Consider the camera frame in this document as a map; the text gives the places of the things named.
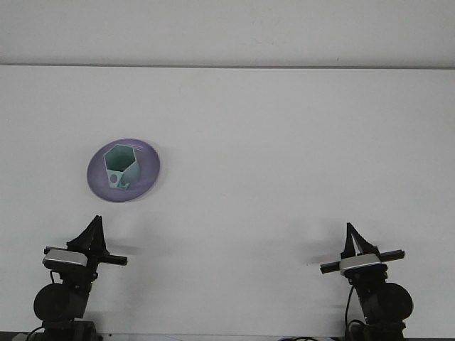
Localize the pale blue hexagonal cup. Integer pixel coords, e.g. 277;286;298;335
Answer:
103;144;140;190

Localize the lilac round plate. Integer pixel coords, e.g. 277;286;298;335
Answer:
86;137;161;203

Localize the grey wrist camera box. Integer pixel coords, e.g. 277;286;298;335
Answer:
42;248;88;270
339;254;387;277

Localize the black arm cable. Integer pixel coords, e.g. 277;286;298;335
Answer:
343;283;357;330
26;326;47;341

